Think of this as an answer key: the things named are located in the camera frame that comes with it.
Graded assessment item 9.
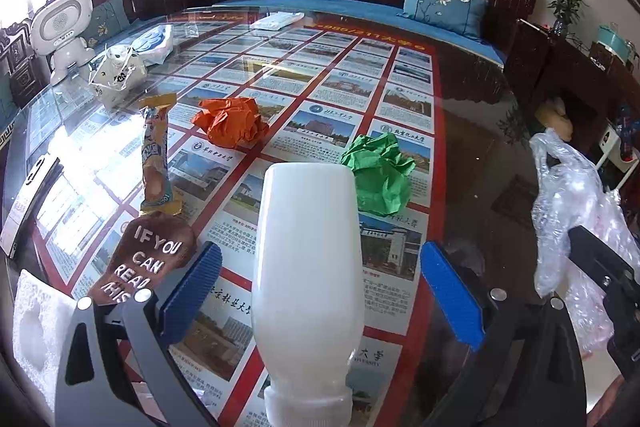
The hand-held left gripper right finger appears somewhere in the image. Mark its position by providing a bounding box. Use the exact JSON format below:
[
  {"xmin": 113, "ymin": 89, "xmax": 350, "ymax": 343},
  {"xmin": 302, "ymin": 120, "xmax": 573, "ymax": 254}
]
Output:
[{"xmin": 421, "ymin": 241, "xmax": 587, "ymax": 427}]

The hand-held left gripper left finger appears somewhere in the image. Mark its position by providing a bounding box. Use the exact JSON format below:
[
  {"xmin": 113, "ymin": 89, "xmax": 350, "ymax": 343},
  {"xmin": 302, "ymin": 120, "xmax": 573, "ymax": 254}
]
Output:
[{"xmin": 54, "ymin": 241, "xmax": 224, "ymax": 427}]

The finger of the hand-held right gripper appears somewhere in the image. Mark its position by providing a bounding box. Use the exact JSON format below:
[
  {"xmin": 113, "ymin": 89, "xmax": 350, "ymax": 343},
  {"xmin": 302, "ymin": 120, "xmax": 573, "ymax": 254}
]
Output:
[{"xmin": 566, "ymin": 226, "xmax": 640, "ymax": 308}]

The clear plastic bag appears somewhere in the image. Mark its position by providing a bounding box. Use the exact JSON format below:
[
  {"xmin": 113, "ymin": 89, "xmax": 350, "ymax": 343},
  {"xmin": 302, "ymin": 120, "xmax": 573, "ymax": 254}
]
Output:
[{"xmin": 529, "ymin": 129, "xmax": 640, "ymax": 353}]

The white plastic bottle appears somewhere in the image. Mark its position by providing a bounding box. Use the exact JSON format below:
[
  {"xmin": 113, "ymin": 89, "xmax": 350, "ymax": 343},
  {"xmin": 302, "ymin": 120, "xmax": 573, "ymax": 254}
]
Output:
[{"xmin": 250, "ymin": 162, "xmax": 366, "ymax": 427}]

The yellow snack wrapper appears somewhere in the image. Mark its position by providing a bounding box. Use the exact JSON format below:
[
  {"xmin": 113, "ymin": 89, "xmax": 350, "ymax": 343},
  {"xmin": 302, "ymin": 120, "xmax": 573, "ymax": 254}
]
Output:
[{"xmin": 137, "ymin": 93, "xmax": 182, "ymax": 215}]

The white foam piece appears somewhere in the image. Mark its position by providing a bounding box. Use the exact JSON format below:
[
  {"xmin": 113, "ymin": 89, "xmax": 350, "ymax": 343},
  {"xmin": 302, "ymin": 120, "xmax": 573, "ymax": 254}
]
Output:
[{"xmin": 11, "ymin": 269, "xmax": 78, "ymax": 408}]

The orange paper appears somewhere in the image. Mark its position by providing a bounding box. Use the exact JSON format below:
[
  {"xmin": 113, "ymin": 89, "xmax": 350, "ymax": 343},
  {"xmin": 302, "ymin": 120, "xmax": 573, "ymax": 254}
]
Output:
[{"xmin": 191, "ymin": 97, "xmax": 270, "ymax": 148}]

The brown lettered sock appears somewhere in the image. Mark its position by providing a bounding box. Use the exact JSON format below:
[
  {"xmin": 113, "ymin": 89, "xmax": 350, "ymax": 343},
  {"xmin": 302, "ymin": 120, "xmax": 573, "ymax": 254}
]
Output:
[{"xmin": 87, "ymin": 211, "xmax": 198, "ymax": 307}]

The green crumpled paper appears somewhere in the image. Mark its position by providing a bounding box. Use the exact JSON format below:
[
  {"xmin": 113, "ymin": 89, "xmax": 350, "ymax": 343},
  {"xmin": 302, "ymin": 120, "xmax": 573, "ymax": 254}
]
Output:
[{"xmin": 341, "ymin": 133, "xmax": 417, "ymax": 215}]

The carved wooden table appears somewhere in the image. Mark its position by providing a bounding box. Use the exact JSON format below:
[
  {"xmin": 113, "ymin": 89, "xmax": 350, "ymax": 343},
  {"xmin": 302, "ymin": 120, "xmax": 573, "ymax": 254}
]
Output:
[{"xmin": 0, "ymin": 4, "xmax": 551, "ymax": 427}]

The dark wooden side table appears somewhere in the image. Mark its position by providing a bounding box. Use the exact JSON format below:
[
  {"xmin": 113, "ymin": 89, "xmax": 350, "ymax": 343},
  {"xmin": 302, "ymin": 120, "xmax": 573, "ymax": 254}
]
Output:
[{"xmin": 505, "ymin": 19, "xmax": 640, "ymax": 158}]

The teal round box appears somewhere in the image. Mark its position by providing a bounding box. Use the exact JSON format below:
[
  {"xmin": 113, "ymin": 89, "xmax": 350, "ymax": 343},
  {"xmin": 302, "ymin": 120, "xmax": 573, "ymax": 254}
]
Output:
[{"xmin": 597, "ymin": 24, "xmax": 640, "ymax": 62}]

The blue printed plastic bag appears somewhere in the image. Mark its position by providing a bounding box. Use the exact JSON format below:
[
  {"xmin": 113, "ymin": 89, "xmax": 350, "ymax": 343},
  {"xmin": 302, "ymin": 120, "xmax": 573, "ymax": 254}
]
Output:
[{"xmin": 131, "ymin": 24, "xmax": 175, "ymax": 65}]

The printed table poster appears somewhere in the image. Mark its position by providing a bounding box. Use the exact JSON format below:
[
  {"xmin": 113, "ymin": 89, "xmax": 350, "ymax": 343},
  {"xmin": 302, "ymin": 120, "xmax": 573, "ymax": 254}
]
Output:
[{"xmin": 30, "ymin": 9, "xmax": 436, "ymax": 427}]

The white folded cloth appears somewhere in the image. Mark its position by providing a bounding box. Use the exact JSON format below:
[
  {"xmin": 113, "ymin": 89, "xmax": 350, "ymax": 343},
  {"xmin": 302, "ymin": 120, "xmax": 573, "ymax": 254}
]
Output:
[{"xmin": 252, "ymin": 12, "xmax": 305, "ymax": 30}]

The blue floral cushion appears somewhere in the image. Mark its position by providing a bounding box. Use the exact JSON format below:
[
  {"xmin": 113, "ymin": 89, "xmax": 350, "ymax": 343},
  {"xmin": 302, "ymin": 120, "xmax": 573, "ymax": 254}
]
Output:
[
  {"xmin": 401, "ymin": 0, "xmax": 490, "ymax": 42},
  {"xmin": 82, "ymin": 0, "xmax": 132, "ymax": 48}
]

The blue seat pad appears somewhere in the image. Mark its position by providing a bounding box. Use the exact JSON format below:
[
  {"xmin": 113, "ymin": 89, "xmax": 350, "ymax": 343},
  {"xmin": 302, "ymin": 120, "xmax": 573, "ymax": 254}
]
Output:
[{"xmin": 215, "ymin": 0, "xmax": 508, "ymax": 62}]

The white robot toy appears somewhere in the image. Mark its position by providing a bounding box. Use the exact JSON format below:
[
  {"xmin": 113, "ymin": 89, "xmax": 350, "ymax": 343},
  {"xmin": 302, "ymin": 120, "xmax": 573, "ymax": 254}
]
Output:
[{"xmin": 30, "ymin": 0, "xmax": 96, "ymax": 85}]

